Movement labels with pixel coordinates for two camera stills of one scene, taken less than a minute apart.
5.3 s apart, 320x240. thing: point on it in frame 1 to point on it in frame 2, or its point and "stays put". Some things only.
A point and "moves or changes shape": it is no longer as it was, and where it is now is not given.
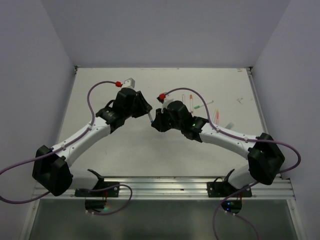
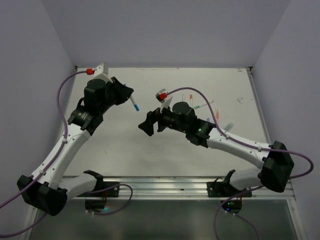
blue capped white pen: x=150 y=117 moves or changes shape
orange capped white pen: x=191 y=103 stays put
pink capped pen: x=217 y=117 stays put
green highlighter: x=230 y=125 stays put
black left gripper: x=144 y=107 to x=124 y=92
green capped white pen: x=198 y=106 stays put
